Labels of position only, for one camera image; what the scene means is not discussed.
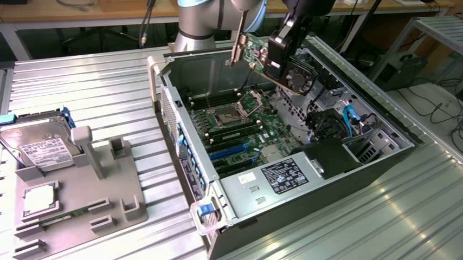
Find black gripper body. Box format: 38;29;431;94
281;0;336;20

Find green graphics card with fan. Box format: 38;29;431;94
224;9;321;97

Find metal socket cover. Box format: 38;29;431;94
234;90;270;117

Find metal disk bay cage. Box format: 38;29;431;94
276;81;326;128

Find CPU socket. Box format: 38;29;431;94
212;105;250;128

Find green motherboard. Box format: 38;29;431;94
185;87;301;178

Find installed RAM stick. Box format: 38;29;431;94
208;125;262;143

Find black box device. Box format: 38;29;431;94
374;53;428;92

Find silver chipset heatsink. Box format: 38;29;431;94
260;145;286;161

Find blue expansion slot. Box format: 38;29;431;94
208;144;250;161

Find blue card retention clips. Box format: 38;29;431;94
176;123;209;191

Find black tripod base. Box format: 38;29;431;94
58;25;142;54

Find wooden desk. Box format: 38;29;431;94
0;0;452;24

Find grey power supply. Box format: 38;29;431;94
217;151;326;218

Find open PC case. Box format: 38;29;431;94
146;31;424;260

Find blue disk carrier tray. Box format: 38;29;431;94
0;106;77;129

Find silver hard disk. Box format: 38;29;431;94
0;117;82;172

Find grey parts rack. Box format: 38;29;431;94
12;126;149;259

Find silver CPU chip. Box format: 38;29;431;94
22;186;58;213

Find green RAM stick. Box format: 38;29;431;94
36;206;90;227

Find black looped wire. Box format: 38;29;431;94
242;69;261;89

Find blue disk wire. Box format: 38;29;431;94
340;105;362;138

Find metal slat frame table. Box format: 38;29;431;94
368;16;463;82

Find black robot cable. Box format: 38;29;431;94
138;0;156;46

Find black floor cables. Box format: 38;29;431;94
396;77;463;136

